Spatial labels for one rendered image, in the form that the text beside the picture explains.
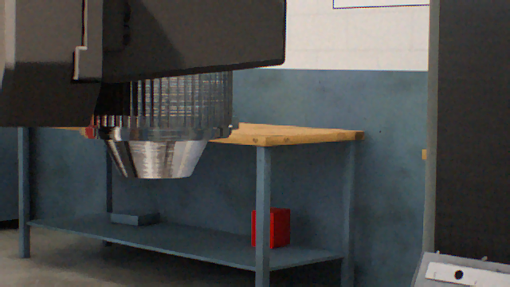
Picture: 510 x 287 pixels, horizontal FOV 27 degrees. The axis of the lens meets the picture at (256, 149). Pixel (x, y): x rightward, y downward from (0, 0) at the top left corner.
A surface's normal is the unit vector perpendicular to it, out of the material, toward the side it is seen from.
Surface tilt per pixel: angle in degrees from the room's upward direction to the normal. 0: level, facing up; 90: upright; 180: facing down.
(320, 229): 90
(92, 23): 90
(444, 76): 90
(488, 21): 90
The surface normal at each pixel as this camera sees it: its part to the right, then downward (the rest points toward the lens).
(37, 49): 0.39, 0.07
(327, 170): -0.70, 0.05
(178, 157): 0.45, 0.51
